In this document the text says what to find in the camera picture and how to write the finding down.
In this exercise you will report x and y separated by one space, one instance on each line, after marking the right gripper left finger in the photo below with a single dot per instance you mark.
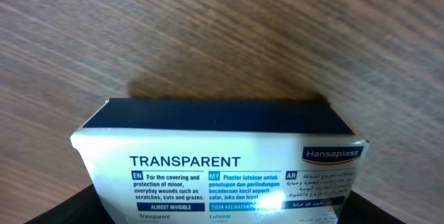
82 208

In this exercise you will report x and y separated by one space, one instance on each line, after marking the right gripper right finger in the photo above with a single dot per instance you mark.
358 210

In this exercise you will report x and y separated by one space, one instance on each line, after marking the white blue cardboard box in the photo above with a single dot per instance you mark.
182 161

